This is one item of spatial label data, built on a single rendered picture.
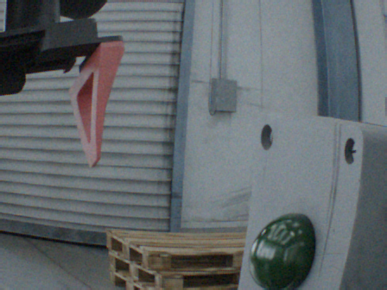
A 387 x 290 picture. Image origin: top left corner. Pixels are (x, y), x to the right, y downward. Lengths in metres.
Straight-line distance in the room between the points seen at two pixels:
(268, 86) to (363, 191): 8.68
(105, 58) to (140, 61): 7.71
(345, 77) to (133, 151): 2.04
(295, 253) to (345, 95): 8.63
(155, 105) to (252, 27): 1.16
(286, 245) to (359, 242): 0.03
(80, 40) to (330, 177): 0.39
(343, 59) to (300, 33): 0.56
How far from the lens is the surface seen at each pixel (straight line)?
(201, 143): 8.71
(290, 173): 0.33
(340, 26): 8.97
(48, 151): 8.14
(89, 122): 0.70
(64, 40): 0.68
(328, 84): 9.28
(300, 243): 0.31
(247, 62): 8.87
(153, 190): 8.51
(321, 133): 0.32
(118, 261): 6.56
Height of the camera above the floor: 1.34
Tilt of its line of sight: 3 degrees down
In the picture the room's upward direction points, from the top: 4 degrees clockwise
